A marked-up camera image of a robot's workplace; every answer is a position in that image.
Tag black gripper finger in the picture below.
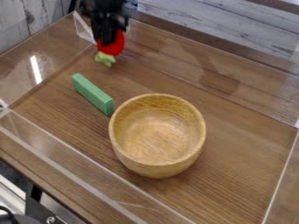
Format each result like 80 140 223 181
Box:
100 17 124 46
91 16 101 41

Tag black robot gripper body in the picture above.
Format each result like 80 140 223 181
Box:
83 0 136 32

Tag red plush strawberry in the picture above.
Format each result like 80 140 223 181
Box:
95 30 125 67

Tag green rectangular block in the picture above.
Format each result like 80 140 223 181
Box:
71 73 115 116

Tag wooden bowl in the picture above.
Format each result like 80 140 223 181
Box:
108 94 207 179

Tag clear acrylic tray walls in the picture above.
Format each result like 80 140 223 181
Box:
0 14 299 224

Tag black metal table frame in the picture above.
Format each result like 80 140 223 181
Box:
0 159 88 224

